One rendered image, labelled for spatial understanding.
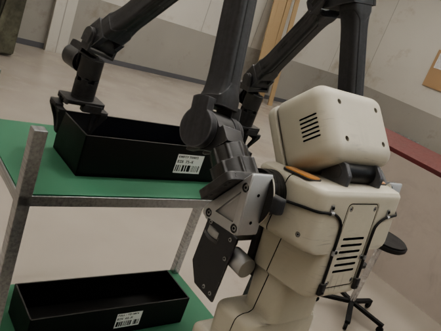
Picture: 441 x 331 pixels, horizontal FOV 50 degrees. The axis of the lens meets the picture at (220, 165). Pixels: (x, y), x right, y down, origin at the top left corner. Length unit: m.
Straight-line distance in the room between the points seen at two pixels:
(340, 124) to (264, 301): 0.40
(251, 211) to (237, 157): 0.10
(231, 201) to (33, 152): 0.45
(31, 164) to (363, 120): 0.68
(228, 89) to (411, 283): 3.07
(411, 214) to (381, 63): 7.63
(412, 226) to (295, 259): 2.86
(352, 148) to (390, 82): 10.04
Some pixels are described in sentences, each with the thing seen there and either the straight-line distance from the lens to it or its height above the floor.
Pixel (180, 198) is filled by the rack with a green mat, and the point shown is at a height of 0.95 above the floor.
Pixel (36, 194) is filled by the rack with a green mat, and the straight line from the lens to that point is 1.12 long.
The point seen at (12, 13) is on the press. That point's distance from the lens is 6.38.
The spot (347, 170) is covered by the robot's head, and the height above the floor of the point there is 1.27.
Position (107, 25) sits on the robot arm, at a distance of 1.18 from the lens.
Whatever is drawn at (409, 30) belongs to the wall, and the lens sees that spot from 11.01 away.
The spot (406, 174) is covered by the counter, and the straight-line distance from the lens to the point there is 3.79.
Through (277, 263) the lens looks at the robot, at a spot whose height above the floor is 1.04.
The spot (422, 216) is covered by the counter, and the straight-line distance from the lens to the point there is 3.73.
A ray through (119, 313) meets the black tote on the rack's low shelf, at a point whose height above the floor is 0.44.
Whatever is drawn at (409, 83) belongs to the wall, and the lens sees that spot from 10.70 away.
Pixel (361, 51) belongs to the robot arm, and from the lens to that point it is 1.22.
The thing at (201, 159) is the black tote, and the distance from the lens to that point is 1.42.
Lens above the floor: 1.46
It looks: 18 degrees down
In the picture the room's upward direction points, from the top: 21 degrees clockwise
